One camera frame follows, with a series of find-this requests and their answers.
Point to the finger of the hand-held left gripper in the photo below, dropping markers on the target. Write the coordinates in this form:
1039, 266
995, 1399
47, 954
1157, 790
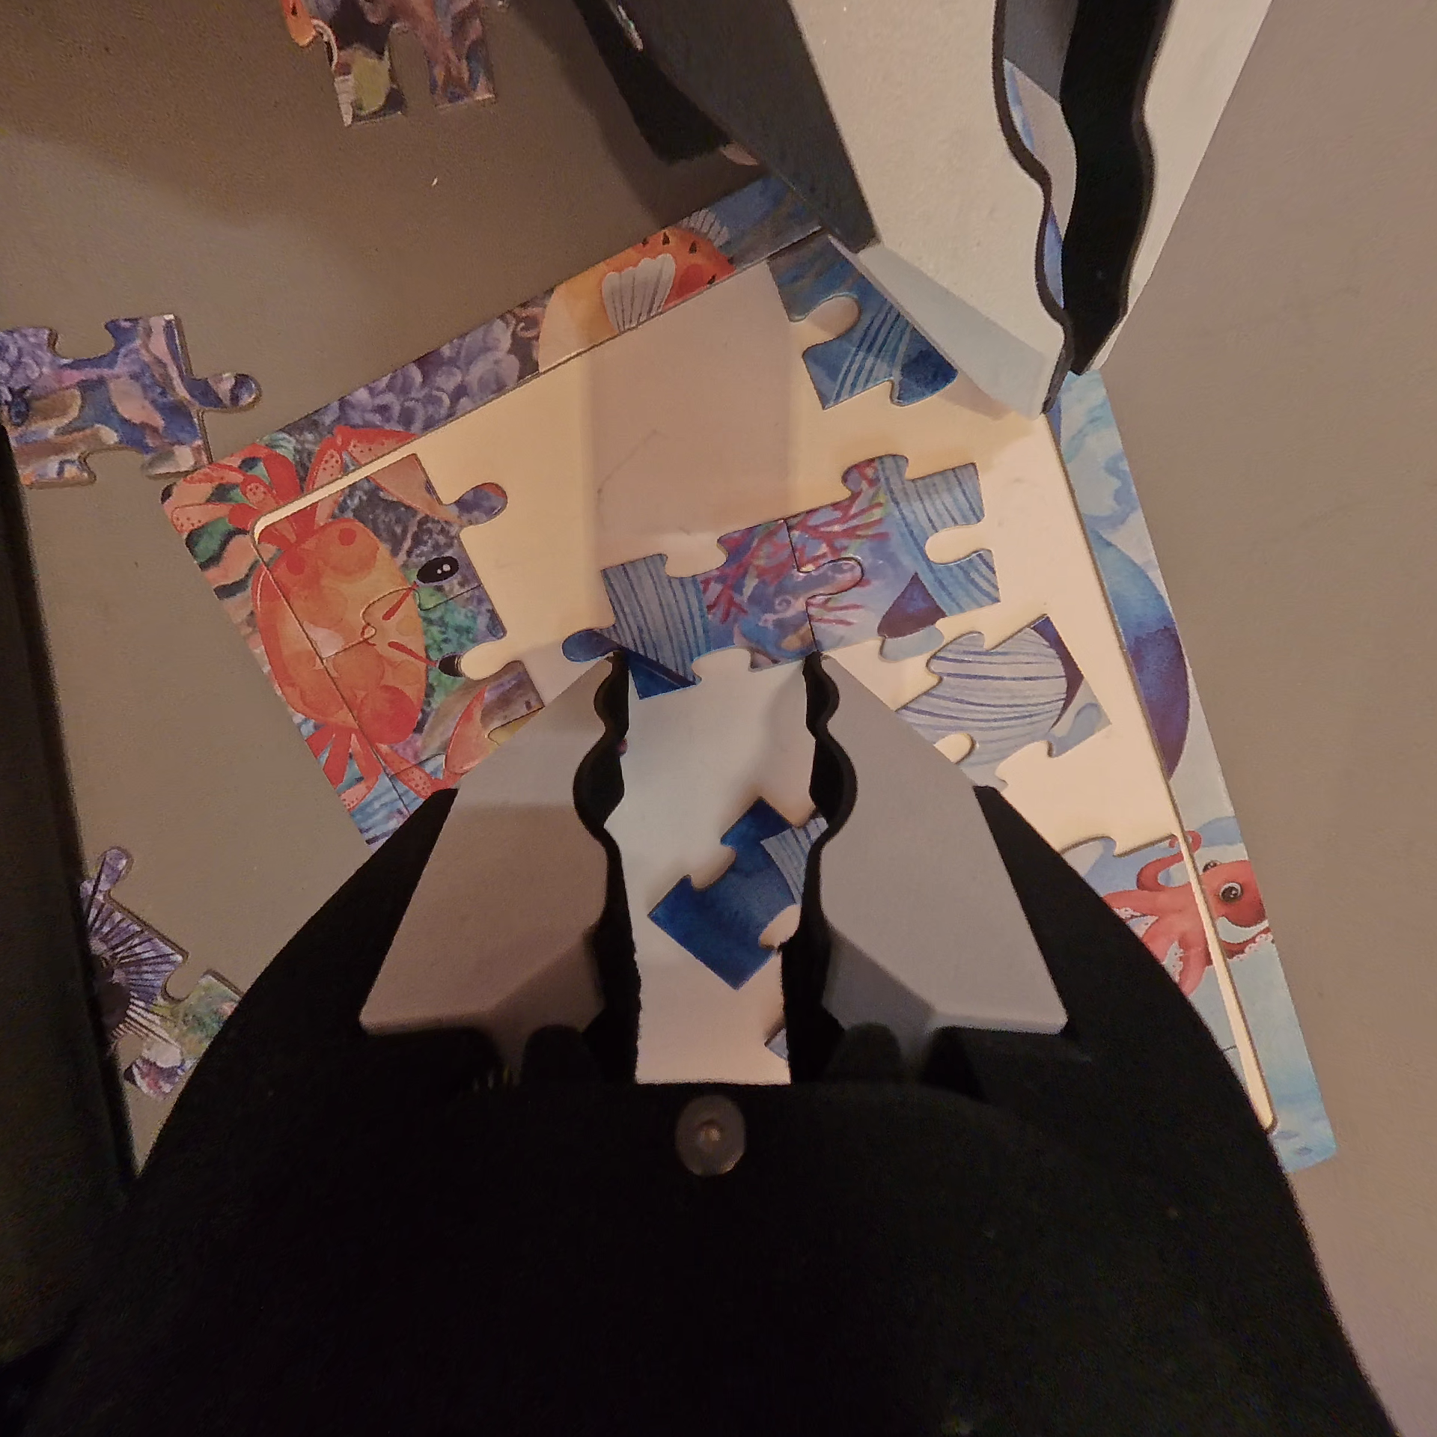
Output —
1190, 90
921, 169

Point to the ocean print puzzle board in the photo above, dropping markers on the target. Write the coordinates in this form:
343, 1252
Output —
675, 449

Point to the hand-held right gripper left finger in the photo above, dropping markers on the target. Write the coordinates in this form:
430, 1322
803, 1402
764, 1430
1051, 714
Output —
483, 921

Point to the pile of loose puzzle pieces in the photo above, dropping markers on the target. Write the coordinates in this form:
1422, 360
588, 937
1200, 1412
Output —
124, 393

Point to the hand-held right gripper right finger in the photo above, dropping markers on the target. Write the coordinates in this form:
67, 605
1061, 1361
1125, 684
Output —
943, 921

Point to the group of assembled puzzle pieces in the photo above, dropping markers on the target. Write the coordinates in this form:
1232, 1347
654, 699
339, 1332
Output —
742, 596

